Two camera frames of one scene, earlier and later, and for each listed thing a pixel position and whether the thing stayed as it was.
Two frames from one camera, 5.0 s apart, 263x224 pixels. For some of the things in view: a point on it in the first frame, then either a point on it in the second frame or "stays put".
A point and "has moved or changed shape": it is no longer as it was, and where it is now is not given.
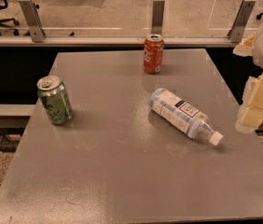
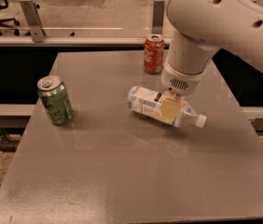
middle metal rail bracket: (158, 17) stays put
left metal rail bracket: (32, 20) stays put
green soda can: (55, 99) stays put
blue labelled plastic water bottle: (183, 115) has moved or changed shape
